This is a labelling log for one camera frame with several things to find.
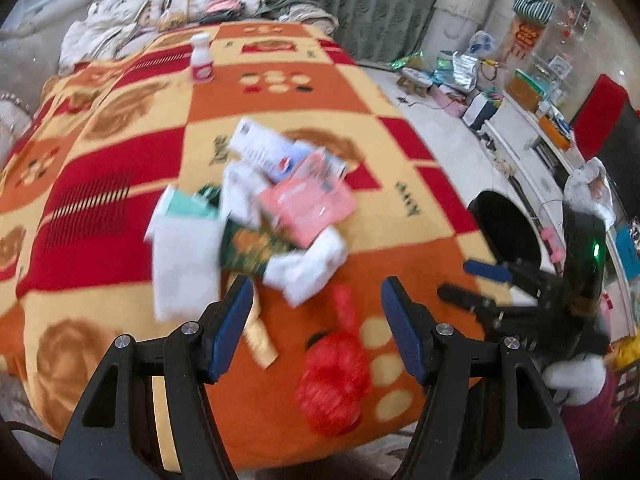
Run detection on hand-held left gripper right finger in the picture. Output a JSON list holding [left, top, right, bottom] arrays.
[[381, 276, 583, 480]]

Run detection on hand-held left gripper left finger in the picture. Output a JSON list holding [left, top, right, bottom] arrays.
[[52, 275, 256, 480]]

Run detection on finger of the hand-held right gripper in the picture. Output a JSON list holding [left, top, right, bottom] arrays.
[[436, 283, 540, 323], [462, 259, 561, 293]]

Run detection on beige cloth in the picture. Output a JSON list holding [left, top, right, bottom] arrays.
[[241, 285, 280, 369]]

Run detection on black trash bin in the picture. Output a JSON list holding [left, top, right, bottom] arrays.
[[467, 189, 548, 273]]

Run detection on person's right forearm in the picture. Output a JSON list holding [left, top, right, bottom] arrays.
[[542, 352, 633, 463]]

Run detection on green snack packet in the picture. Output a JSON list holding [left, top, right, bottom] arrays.
[[219, 219, 297, 277]]

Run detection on red mesh bag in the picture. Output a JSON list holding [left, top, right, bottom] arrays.
[[295, 285, 374, 437]]

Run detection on white tissue pack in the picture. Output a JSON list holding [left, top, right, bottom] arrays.
[[262, 227, 349, 309]]

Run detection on white cabinet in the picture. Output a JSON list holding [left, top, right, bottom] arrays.
[[479, 105, 640, 311]]

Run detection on green white carton box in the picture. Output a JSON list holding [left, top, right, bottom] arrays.
[[147, 184, 223, 223]]

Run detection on pink plastic packet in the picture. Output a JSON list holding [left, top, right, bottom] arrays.
[[259, 150, 358, 249]]

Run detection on small white box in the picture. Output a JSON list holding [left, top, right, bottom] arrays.
[[462, 94, 497, 131]]

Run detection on red cloth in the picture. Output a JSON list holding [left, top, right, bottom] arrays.
[[570, 74, 629, 162]]

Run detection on white blue carton box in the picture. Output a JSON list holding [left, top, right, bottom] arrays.
[[227, 117, 323, 184]]

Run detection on orange red printed blanket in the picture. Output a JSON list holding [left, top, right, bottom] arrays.
[[0, 20, 521, 472]]

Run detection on silver foil bag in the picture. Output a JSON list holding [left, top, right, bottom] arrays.
[[451, 51, 484, 94]]

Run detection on small wooden stool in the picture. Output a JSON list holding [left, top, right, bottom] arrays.
[[396, 67, 434, 97]]

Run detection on white blue plastic bag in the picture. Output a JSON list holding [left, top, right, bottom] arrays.
[[467, 30, 499, 57]]

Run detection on white column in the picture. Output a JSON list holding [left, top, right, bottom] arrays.
[[420, 0, 532, 61]]

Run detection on white bottle pink label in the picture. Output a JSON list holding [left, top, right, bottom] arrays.
[[189, 32, 216, 84]]

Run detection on green striped tote bag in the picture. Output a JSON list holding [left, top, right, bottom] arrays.
[[513, 0, 556, 24]]

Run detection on green patterned curtain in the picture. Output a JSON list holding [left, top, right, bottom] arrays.
[[125, 0, 453, 63]]

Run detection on beige embroidered cushion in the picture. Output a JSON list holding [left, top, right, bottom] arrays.
[[59, 0, 171, 73], [159, 0, 272, 31]]

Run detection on grey sofa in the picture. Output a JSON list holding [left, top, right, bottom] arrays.
[[0, 0, 93, 171]]

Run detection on black cable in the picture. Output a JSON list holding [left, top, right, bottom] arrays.
[[0, 419, 63, 448]]

